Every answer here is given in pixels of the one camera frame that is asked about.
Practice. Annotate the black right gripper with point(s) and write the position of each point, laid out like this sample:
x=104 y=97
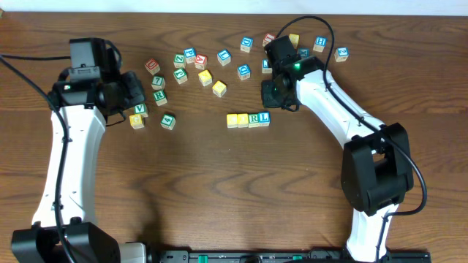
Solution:
x=270 y=95

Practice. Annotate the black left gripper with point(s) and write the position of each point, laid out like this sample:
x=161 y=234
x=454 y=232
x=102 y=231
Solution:
x=132 y=89

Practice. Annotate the blue l letter block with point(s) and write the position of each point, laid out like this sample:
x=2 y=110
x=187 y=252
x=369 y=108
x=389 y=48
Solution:
x=224 y=57
x=264 y=119

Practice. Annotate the green r letter block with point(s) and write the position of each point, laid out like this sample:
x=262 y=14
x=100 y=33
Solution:
x=253 y=120
x=160 y=97

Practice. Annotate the yellow O letter block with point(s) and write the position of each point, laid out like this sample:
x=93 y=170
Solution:
x=243 y=120

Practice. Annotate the yellow C letter block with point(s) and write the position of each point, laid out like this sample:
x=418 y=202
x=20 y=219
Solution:
x=232 y=120

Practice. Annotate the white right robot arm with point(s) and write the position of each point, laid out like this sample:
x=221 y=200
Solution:
x=375 y=175

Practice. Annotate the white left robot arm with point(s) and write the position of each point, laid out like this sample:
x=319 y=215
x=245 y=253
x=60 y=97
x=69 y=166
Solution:
x=85 y=95

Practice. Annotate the green V letter block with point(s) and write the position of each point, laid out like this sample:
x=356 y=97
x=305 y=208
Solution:
x=141 y=109

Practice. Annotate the yellow G letter block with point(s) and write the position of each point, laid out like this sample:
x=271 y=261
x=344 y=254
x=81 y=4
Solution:
x=136 y=121

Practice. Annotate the green 7 number block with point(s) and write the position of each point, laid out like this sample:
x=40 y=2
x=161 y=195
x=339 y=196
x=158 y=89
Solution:
x=158 y=83

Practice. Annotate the blue I letter block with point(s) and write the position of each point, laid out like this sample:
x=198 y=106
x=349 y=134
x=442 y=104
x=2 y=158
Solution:
x=266 y=67

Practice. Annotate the red U letter block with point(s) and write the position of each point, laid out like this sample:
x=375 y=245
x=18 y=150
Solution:
x=152 y=66

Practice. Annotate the blue D letter block lower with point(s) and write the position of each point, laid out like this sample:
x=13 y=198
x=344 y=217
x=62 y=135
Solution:
x=244 y=72

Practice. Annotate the blue d letter block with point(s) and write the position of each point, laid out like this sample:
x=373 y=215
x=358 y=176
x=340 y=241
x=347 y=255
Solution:
x=244 y=72
x=246 y=44

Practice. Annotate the blue X letter block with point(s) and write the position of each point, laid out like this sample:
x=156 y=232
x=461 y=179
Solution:
x=303 y=52

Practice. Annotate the green 4 number block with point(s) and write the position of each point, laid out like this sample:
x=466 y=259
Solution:
x=168 y=121

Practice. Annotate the yellow S letter block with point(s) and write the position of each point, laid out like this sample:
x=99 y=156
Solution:
x=294 y=38

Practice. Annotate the red I letter block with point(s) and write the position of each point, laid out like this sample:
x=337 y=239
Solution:
x=268 y=38

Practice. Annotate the green Z letter block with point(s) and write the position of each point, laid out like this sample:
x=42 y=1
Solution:
x=179 y=61

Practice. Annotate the blue D letter block upper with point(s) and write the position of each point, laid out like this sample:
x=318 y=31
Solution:
x=246 y=44

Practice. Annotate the yellow block upper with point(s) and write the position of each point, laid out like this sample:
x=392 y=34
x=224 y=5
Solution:
x=219 y=88

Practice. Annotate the blue H letter block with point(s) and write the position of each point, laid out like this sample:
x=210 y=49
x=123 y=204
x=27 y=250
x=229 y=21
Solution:
x=320 y=44

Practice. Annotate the blue P letter block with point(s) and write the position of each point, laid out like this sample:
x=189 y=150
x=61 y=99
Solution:
x=190 y=55

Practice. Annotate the blue 2 number block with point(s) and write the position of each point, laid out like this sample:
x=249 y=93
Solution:
x=341 y=54

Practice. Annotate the yellow block beside R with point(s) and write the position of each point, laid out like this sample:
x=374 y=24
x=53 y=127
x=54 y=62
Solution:
x=205 y=78

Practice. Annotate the red A letter block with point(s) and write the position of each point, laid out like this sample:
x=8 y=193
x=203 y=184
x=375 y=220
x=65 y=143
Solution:
x=201 y=61

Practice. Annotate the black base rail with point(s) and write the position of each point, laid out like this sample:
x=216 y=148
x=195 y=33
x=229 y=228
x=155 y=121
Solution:
x=315 y=255

